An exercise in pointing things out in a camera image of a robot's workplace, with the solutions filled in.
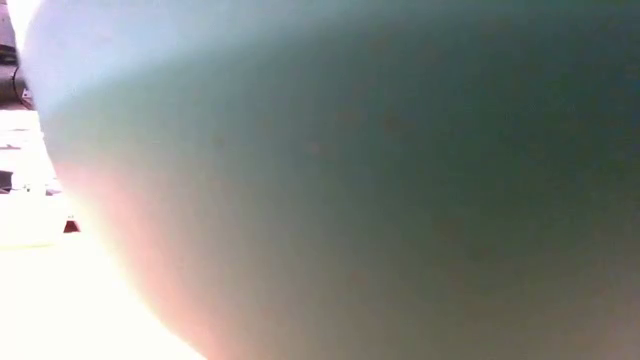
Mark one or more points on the teal bowl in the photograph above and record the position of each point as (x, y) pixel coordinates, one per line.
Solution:
(350, 175)

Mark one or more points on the black equipment box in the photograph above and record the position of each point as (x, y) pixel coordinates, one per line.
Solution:
(5, 181)

